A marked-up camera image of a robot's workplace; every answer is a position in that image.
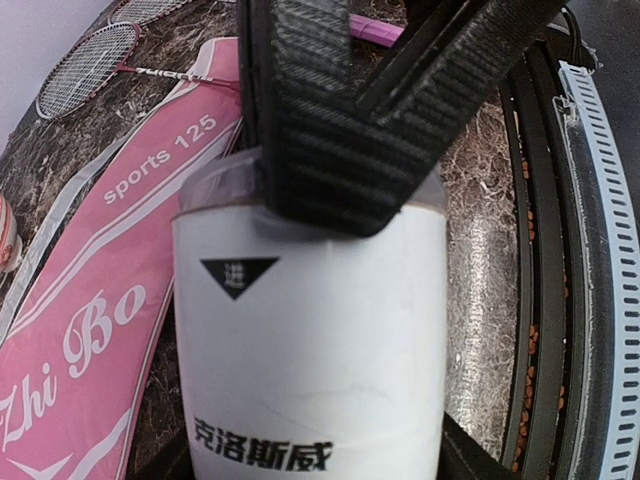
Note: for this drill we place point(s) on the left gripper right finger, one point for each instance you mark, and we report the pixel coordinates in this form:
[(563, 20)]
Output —
[(462, 458)]

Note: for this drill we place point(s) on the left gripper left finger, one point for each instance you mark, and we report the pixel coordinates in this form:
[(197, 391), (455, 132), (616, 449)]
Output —
[(172, 463)]

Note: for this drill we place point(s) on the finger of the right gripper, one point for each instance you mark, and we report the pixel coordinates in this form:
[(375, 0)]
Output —
[(348, 159)]

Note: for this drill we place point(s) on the clear plastic tube lid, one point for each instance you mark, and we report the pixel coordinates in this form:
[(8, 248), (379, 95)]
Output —
[(232, 180)]

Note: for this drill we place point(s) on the white shuttlecock tube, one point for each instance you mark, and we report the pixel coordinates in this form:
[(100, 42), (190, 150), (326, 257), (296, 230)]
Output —
[(307, 356)]

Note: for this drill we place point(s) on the right red badminton racket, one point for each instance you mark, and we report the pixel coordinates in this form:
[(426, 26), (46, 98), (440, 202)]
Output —
[(140, 13)]

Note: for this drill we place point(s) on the red badminton racket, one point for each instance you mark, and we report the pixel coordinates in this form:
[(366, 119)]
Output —
[(140, 13), (90, 65)]

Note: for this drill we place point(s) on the left red badminton racket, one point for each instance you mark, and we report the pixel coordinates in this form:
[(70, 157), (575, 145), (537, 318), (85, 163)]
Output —
[(90, 65)]

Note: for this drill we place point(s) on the pink racket bag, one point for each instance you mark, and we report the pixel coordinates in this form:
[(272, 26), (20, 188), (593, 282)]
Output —
[(81, 321)]

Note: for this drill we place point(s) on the red white patterned bowl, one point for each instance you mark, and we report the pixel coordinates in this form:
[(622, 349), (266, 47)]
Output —
[(11, 242)]

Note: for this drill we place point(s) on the white cable tray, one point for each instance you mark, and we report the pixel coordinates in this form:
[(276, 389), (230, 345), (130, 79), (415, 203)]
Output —
[(608, 421)]

